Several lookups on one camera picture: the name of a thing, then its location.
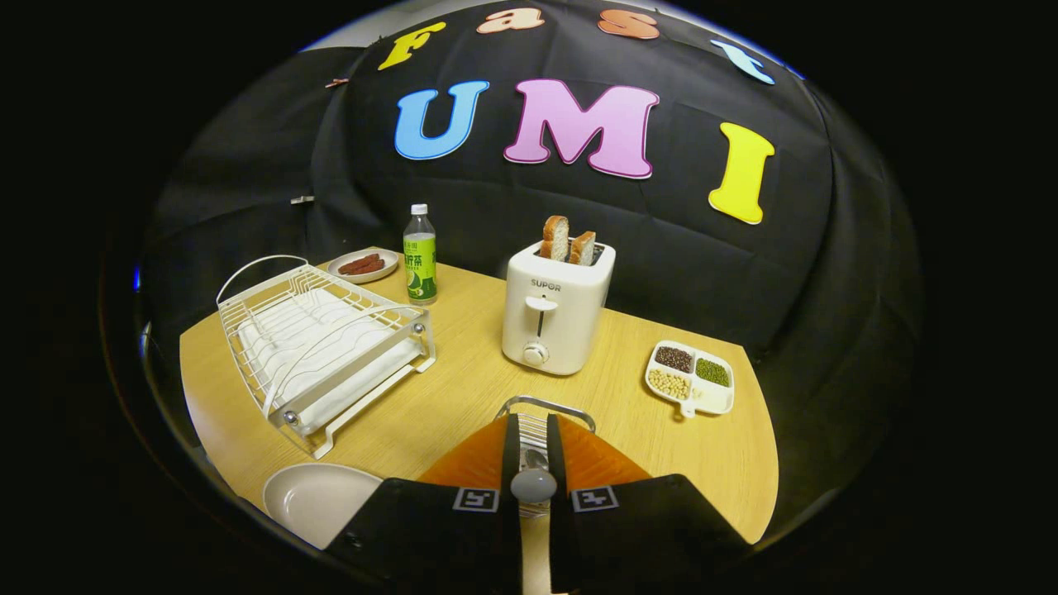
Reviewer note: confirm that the white divided dish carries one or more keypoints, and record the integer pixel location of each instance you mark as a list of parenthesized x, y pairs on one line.
[(712, 398)]

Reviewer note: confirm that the pile of dark beans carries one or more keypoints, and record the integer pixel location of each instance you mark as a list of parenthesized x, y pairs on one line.
[(674, 359)]

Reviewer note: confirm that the white plate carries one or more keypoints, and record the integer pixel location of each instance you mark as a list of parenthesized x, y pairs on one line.
[(318, 500)]

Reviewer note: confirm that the pile of yellow beans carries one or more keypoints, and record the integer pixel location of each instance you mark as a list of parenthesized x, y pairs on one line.
[(669, 383)]

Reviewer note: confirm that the toasted bread slice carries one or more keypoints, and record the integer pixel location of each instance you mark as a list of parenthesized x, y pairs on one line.
[(583, 248), (556, 238)]

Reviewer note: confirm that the small beige plate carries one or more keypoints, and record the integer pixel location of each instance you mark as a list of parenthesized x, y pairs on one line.
[(388, 258)]

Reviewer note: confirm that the green label drink bottle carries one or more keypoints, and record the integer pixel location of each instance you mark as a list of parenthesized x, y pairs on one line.
[(420, 260)]

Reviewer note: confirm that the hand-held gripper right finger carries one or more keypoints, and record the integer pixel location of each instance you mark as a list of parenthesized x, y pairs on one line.
[(558, 537)]

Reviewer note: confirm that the metal spoon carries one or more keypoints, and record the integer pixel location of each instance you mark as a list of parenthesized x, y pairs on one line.
[(533, 486)]

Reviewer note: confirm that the brown sausage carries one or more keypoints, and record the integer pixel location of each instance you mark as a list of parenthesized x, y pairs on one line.
[(357, 262), (370, 268)]

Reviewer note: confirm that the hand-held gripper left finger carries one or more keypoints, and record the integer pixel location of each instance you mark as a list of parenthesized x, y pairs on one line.
[(511, 537)]

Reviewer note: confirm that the white toaster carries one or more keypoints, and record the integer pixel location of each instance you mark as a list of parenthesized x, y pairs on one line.
[(554, 322)]

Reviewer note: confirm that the pile of green beans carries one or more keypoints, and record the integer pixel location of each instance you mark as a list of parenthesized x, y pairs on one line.
[(712, 372)]

